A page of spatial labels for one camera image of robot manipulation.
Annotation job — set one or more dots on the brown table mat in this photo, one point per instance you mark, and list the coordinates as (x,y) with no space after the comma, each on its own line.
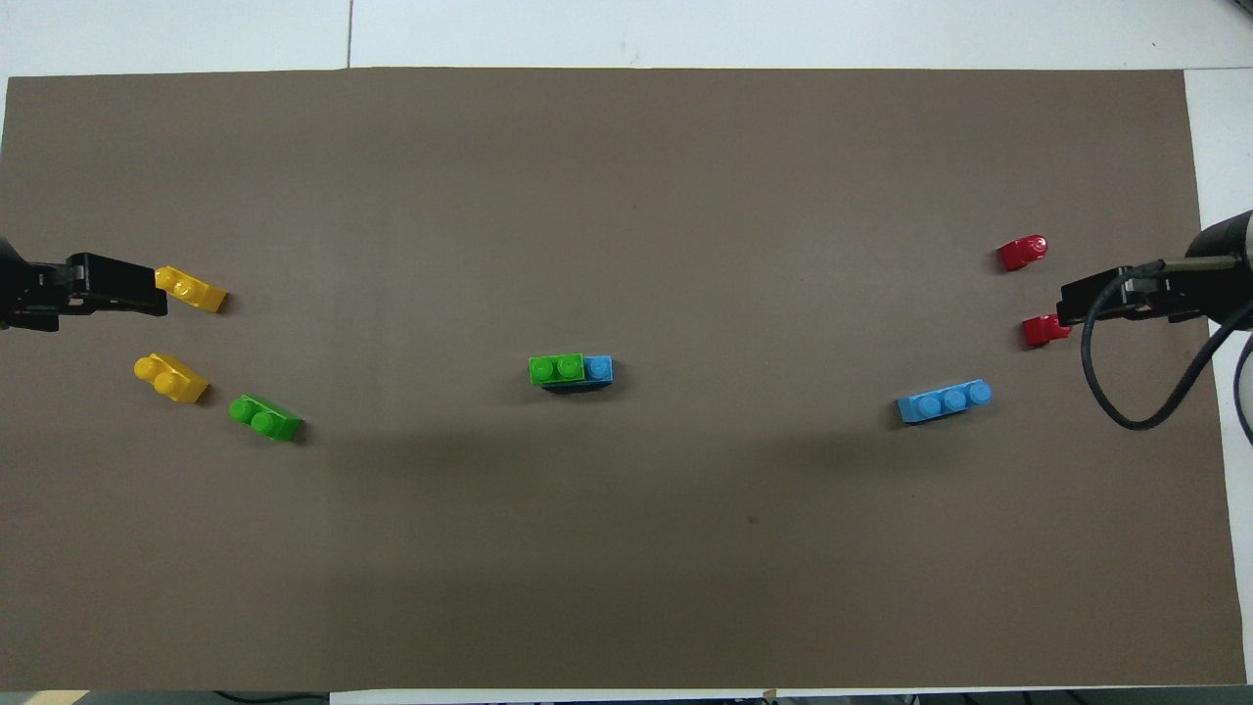
(626,196)

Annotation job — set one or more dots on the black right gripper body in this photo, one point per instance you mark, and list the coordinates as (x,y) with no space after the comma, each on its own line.
(1155,294)

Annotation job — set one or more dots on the red one-stud block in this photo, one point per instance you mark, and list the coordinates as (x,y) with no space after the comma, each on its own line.
(1043,333)
(1021,255)

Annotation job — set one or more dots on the blue three-stud block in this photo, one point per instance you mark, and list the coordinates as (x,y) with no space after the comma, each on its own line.
(945,403)
(599,370)

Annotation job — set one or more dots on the yellow two-stud block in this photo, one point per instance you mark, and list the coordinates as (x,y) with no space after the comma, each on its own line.
(174,380)
(191,290)

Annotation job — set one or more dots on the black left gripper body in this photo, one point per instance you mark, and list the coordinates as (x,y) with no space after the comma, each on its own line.
(49,284)

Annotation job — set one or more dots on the green two-stud block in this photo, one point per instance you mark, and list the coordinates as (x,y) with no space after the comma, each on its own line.
(266,421)
(556,370)

